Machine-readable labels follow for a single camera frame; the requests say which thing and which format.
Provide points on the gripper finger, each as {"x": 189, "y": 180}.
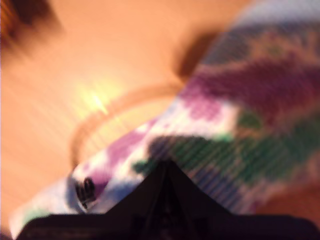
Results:
{"x": 200, "y": 215}
{"x": 140, "y": 215}

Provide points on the pastel tie-dye sock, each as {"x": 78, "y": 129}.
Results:
{"x": 225, "y": 100}

